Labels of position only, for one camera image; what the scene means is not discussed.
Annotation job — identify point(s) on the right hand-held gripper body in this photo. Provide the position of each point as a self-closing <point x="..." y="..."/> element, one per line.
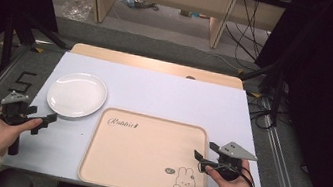
<point x="235" y="155"/>

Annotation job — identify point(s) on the beige tray with rabbit print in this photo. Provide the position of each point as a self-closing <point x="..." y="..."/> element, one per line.
<point x="144" y="157"/>

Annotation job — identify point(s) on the person's left hand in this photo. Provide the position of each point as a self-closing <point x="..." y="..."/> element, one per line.
<point x="1" y="134"/>

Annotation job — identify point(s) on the black metal stand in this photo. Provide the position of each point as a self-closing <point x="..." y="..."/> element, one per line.
<point x="7" y="44"/>
<point x="277" y="90"/>

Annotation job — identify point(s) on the clear plastic bag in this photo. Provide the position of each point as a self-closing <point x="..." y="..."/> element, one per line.
<point x="77" y="3"/>

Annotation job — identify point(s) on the white round plate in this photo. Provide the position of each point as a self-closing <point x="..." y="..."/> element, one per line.
<point x="77" y="95"/>

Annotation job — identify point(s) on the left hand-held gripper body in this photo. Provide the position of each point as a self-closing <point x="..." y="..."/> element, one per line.
<point x="14" y="110"/>

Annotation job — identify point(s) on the black stool seat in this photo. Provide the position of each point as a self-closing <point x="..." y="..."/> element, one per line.
<point x="14" y="181"/>

